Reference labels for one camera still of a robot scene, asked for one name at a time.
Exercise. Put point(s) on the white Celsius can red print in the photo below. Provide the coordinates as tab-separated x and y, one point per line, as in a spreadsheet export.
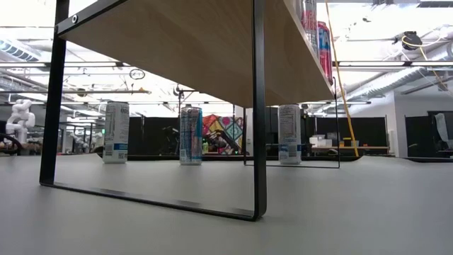
309	25

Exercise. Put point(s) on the silver can blue tab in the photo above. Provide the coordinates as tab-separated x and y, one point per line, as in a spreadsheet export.
191	138

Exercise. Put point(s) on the black partition panel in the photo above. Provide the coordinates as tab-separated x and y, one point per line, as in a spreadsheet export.
136	134
159	134
354	131

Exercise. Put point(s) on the long wooden workbench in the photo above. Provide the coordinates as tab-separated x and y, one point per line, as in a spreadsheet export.
350	148

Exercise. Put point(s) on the wooden shelf black metal frame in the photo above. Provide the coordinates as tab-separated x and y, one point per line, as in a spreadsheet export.
177	46

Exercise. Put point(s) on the colourful mural panel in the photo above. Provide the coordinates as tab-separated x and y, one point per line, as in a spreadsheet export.
223	134

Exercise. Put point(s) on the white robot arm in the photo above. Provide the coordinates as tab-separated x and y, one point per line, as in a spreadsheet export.
79	140
21	117

